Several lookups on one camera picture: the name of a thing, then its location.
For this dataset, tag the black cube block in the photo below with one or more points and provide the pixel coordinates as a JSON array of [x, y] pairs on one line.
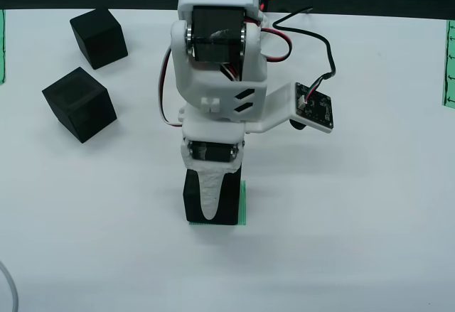
[[80, 106], [229, 202], [98, 38]]

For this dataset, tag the green square paper marker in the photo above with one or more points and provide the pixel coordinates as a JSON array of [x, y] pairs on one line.
[[243, 202]]

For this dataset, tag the green paper strip with arrows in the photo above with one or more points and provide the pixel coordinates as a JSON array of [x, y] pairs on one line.
[[450, 63]]

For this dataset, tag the white camera bracket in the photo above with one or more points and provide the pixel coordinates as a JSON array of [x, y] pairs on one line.
[[279, 107]]

